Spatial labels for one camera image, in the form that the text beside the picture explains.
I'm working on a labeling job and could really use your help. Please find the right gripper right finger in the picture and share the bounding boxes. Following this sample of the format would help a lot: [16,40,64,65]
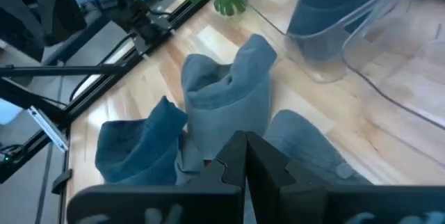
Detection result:
[245,130,445,224]

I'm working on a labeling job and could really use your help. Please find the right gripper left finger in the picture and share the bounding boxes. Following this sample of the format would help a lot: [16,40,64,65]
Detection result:
[66,130,248,224]

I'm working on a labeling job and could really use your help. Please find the blue denim cap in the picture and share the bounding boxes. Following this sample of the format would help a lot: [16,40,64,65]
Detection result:
[94,95,189,186]

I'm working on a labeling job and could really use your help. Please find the black table edge clip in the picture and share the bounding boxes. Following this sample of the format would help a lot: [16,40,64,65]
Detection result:
[51,168,73,195]

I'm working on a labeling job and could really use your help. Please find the clear plastic bin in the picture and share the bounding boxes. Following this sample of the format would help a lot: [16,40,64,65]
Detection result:
[283,0,445,131]

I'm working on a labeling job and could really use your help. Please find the white aluminium bar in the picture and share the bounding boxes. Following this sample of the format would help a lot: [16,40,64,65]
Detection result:
[26,105,70,152]

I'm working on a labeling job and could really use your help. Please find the black partition panel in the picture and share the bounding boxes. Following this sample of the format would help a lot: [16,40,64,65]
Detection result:
[0,0,88,63]

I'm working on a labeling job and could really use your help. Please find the black aluminium table frame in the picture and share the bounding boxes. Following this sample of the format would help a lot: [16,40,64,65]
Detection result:
[0,0,215,185]

